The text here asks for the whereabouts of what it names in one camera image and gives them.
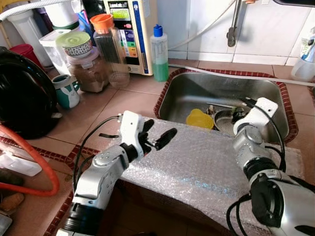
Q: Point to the black wall fixture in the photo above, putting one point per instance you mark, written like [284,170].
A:
[295,2]

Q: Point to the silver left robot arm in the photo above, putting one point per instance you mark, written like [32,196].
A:
[98,177]

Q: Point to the clear plastic container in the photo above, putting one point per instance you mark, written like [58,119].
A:
[51,49]

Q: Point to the white water ionizer appliance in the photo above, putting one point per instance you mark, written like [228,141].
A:
[142,39]

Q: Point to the black electric kettle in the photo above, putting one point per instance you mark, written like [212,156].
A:
[24,98]

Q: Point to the white tube along backsplash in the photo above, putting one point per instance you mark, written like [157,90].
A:
[221,72]

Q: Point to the clear plastic cup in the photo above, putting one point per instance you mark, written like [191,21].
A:
[304,71]

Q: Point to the green and white mug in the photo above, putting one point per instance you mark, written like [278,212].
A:
[66,93]

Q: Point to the jar of brown powder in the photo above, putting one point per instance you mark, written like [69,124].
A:
[88,76]

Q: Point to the glass jar with orange lid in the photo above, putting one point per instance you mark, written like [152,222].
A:
[106,49]

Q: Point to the black tape strip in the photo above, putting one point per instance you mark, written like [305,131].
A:
[108,135]

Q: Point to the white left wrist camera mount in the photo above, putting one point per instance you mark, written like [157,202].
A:
[130,130]

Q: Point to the red plastic container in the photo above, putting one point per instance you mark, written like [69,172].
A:
[24,54]

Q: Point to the grey wall faucet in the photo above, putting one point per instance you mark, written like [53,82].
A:
[232,29]

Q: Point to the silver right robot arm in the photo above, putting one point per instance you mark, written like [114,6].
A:
[248,147]

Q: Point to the green dish soap bottle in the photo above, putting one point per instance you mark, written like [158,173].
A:
[159,66]

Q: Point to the steel sink basin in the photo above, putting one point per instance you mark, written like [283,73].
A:
[216,88]

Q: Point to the white toothpaste tube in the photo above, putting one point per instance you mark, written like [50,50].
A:
[308,44]

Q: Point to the white kitchen appliance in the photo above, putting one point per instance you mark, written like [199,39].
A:
[64,12]

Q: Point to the white plastic object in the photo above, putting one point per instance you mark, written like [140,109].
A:
[19,164]

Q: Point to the steel utensil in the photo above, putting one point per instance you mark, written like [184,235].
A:
[229,105]

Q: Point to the clear bubble wrap sheet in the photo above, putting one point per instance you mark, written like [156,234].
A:
[197,172]

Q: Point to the patterned tin with green lid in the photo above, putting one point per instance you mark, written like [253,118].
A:
[74,42]

